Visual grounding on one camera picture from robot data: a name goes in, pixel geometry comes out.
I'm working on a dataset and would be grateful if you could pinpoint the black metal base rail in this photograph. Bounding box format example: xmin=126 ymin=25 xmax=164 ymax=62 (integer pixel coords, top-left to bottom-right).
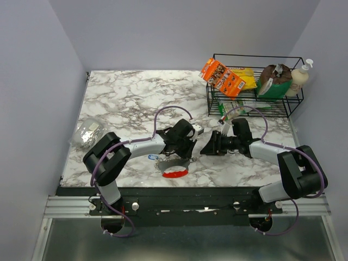
xmin=55 ymin=186 xmax=289 ymax=227

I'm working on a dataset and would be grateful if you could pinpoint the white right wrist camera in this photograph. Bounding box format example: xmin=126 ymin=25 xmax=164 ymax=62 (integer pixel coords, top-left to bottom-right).
xmin=218 ymin=116 xmax=231 ymax=135

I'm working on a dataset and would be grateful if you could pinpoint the green brown coffee bag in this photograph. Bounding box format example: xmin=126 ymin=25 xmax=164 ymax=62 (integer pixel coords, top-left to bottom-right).
xmin=256 ymin=64 xmax=293 ymax=101

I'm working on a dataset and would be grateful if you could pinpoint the white pump lotion bottle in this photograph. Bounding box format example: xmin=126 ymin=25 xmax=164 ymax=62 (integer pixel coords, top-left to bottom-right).
xmin=285 ymin=59 xmax=314 ymax=97

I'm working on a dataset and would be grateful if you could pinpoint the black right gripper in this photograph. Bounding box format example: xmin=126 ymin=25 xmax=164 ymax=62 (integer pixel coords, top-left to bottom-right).
xmin=200 ymin=129 xmax=240 ymax=156

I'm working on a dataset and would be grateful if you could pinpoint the orange snack box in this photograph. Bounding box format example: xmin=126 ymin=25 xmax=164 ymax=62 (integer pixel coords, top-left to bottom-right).
xmin=199 ymin=58 xmax=246 ymax=100

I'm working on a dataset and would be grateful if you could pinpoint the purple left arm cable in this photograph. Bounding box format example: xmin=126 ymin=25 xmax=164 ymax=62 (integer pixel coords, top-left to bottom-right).
xmin=90 ymin=105 xmax=194 ymax=238

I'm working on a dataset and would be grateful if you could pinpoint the black wire basket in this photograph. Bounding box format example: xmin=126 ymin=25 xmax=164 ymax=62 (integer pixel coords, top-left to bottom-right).
xmin=206 ymin=53 xmax=305 ymax=118

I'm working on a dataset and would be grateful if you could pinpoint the green white snack packet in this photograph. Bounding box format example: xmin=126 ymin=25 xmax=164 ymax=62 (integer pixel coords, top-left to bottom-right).
xmin=217 ymin=100 xmax=271 ymax=121

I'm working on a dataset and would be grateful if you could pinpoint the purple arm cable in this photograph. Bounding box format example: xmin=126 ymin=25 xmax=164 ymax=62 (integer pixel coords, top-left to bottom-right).
xmin=221 ymin=105 xmax=328 ymax=237
xmin=90 ymin=105 xmax=194 ymax=238

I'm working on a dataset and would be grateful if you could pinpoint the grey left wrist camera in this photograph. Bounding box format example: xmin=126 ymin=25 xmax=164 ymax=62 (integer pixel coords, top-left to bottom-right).
xmin=191 ymin=123 xmax=204 ymax=135

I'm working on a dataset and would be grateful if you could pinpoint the blue tag small key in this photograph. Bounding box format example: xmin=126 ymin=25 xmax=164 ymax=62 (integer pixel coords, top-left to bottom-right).
xmin=148 ymin=154 xmax=159 ymax=160

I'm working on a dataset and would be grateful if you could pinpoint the yellow chips bag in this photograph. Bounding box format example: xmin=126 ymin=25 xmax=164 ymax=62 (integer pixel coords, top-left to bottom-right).
xmin=230 ymin=67 xmax=257 ymax=90

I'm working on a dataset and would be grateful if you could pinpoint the aluminium frame rail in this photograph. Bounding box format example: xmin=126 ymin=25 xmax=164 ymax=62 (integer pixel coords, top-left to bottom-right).
xmin=43 ymin=196 xmax=90 ymax=219

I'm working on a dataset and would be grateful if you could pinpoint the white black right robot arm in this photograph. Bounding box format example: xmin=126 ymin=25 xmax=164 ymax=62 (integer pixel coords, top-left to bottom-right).
xmin=200 ymin=118 xmax=328 ymax=213

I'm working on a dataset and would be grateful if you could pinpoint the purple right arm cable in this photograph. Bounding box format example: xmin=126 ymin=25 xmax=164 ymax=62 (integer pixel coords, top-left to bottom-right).
xmin=221 ymin=105 xmax=328 ymax=237

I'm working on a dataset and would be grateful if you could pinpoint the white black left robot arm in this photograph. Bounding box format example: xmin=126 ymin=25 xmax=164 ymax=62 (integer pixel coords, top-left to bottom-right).
xmin=83 ymin=119 xmax=204 ymax=215

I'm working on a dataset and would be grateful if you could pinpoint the clear bag of foil items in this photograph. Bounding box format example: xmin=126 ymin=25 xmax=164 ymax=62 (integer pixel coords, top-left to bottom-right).
xmin=71 ymin=118 xmax=105 ymax=150

